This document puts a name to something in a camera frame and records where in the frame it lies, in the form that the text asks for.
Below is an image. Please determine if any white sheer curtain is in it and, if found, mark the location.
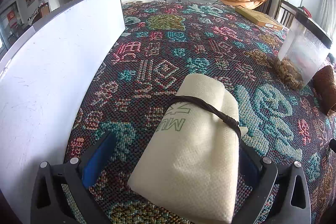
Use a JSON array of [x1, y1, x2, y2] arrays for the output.
[[322, 0, 336, 38]]

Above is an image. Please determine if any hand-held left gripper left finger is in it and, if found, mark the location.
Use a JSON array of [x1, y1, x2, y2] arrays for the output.
[[31, 131, 117, 224]]

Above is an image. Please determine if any black hair tie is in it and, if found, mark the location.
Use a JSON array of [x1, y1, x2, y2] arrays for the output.
[[168, 96, 242, 139]]

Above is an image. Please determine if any white storage box wall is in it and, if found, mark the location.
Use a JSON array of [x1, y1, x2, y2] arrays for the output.
[[0, 0, 126, 214]]

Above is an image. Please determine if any cream towel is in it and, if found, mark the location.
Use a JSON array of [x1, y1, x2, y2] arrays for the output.
[[127, 73, 248, 224]]

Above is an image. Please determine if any clear jar with black lid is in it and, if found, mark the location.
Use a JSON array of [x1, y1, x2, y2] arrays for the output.
[[273, 9, 333, 91]]

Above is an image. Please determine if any colourful patterned woven blanket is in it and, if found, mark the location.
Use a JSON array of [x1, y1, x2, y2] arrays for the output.
[[63, 1, 336, 224]]

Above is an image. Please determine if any glass door with red sign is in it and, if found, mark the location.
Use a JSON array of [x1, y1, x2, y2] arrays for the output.
[[0, 2, 20, 48]]

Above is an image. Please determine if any brown woven mat roll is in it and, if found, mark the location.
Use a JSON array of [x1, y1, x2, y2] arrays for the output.
[[312, 65, 336, 117]]

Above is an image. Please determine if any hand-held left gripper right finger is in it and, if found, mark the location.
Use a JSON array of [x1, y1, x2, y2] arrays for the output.
[[238, 145, 311, 224]]

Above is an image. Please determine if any wooden dining chair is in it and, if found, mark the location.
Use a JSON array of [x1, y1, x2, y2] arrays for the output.
[[31, 2, 50, 25]]

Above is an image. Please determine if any flat cardboard box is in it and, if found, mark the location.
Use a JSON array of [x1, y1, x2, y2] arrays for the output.
[[234, 6, 284, 31]]

